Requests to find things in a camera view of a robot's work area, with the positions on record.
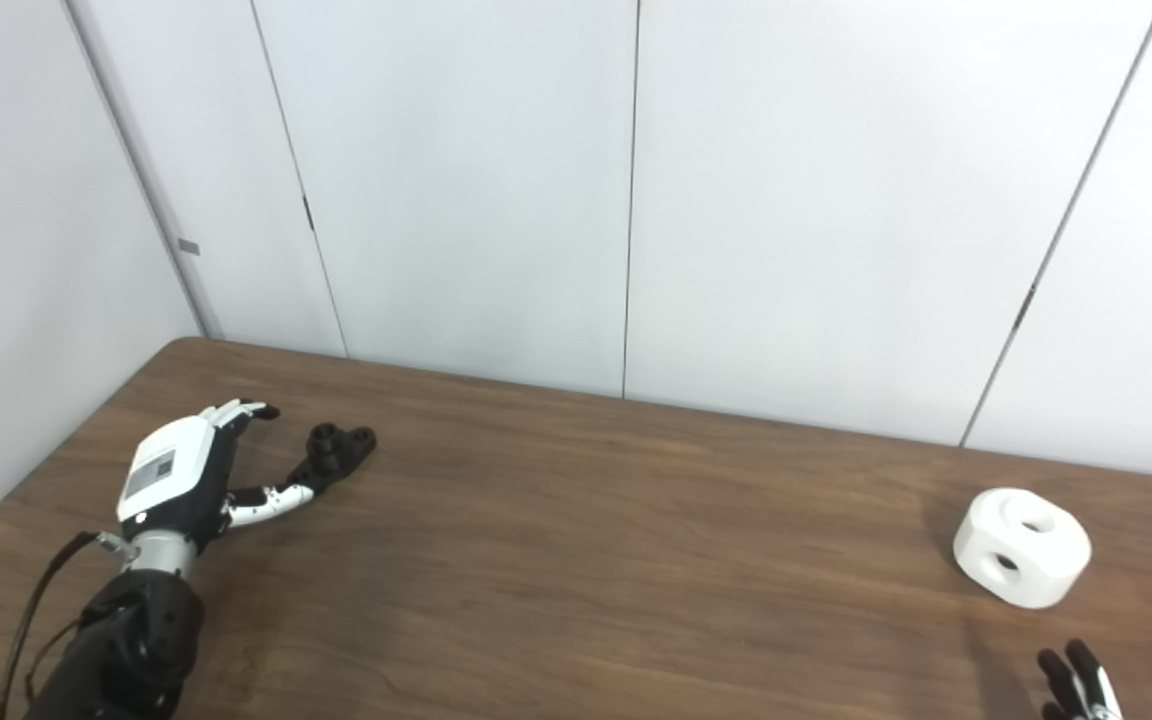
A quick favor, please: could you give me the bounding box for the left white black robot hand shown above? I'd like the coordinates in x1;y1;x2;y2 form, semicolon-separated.
116;399;318;549

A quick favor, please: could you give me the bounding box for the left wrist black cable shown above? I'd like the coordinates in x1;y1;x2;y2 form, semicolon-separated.
0;531;127;720

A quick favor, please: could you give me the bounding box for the round white plastic piece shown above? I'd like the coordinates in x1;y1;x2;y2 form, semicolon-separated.
952;487;1093;609

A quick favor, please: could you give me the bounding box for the black flanged holder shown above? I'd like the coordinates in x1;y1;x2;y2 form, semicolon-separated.
284;423;378;493

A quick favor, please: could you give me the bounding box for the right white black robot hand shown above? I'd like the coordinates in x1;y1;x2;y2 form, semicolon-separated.
1037;639;1125;720

